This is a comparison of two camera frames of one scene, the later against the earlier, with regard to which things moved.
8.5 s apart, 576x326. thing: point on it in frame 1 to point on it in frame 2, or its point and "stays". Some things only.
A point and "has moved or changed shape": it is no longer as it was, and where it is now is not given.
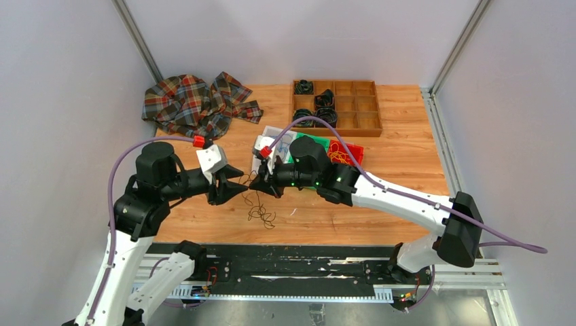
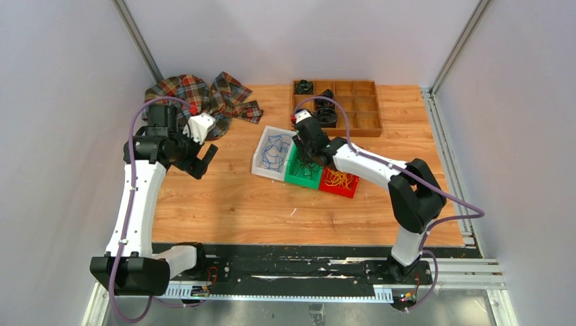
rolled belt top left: (303, 87) stays
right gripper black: (259, 184) to (300, 147)
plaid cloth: (188, 105) stays
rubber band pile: (257, 211) has moved or changed shape
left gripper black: (225, 190) to (194, 166)
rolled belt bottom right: (327, 115) stays
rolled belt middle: (325, 98) stays
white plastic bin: (282, 148) stays
